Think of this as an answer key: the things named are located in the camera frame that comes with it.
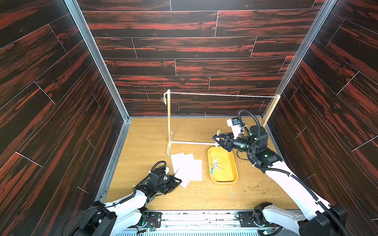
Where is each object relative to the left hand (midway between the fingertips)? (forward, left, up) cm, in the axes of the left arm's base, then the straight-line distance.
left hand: (182, 182), depth 84 cm
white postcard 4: (+15, +5, -3) cm, 16 cm away
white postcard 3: (+16, -3, -3) cm, 17 cm away
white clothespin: (+13, -17, +31) cm, 37 cm away
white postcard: (+5, +1, -1) cm, 5 cm away
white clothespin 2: (+12, -22, -2) cm, 25 cm away
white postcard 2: (+9, -7, -2) cm, 11 cm away
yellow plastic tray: (+11, -25, -2) cm, 27 cm away
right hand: (+14, -17, +28) cm, 35 cm away
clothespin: (+10, -18, -1) cm, 21 cm away
